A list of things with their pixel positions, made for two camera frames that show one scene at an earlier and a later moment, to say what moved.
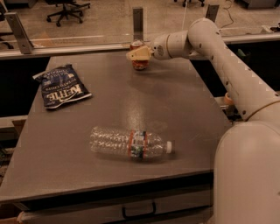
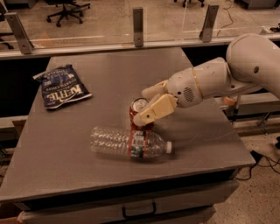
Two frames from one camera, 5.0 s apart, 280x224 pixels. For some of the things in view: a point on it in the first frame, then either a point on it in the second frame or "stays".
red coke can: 139,65 to 137,105
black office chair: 70,8 stays
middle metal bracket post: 138,24 stays
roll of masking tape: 227,99 stays
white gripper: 158,48 to 182,86
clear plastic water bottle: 128,143 stays
